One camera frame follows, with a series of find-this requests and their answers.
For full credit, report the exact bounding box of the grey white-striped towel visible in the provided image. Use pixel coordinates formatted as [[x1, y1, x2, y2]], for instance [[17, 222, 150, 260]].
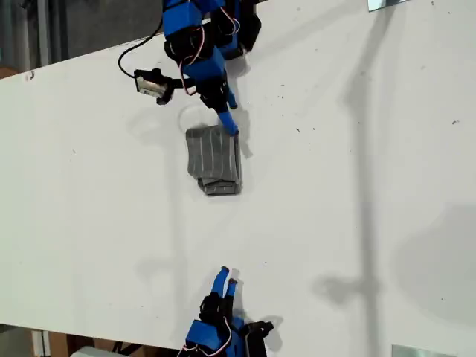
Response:
[[184, 125, 243, 197]]

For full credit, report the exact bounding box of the white plastic box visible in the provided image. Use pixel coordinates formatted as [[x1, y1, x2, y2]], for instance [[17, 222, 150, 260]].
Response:
[[69, 345, 115, 357]]

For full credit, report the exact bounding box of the white table leg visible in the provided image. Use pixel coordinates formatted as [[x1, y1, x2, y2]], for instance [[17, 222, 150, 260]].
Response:
[[31, 329, 51, 357]]

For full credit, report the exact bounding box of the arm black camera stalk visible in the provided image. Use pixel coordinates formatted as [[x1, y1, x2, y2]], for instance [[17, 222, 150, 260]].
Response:
[[163, 76, 198, 94]]

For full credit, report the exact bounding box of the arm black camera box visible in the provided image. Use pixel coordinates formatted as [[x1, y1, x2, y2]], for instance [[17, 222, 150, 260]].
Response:
[[132, 68, 174, 106], [243, 320, 275, 357]]

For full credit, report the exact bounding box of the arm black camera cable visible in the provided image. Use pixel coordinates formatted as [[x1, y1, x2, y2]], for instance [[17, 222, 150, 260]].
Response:
[[118, 18, 164, 79]]

